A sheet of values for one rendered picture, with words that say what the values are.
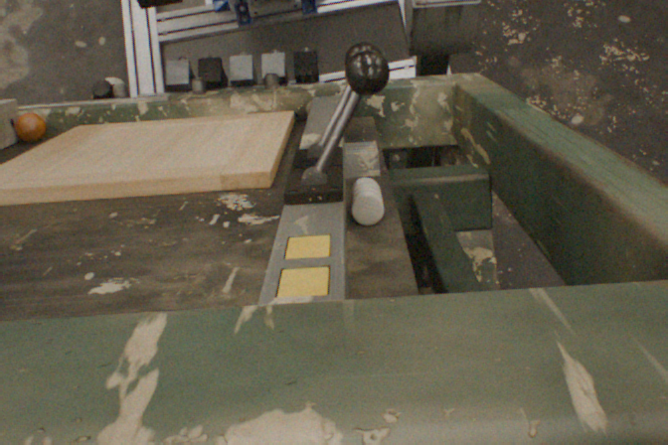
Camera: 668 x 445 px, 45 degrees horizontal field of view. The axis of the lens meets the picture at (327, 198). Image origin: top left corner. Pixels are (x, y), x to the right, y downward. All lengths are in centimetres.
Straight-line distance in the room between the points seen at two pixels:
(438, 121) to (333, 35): 91
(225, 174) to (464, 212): 34
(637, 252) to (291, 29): 181
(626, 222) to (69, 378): 41
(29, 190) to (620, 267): 65
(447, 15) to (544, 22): 112
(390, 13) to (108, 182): 147
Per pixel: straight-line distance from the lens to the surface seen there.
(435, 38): 154
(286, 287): 49
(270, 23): 229
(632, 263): 58
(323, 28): 228
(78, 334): 29
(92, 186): 96
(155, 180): 94
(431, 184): 108
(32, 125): 144
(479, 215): 109
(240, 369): 25
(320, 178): 69
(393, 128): 140
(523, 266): 225
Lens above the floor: 213
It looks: 69 degrees down
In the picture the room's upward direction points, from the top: 9 degrees counter-clockwise
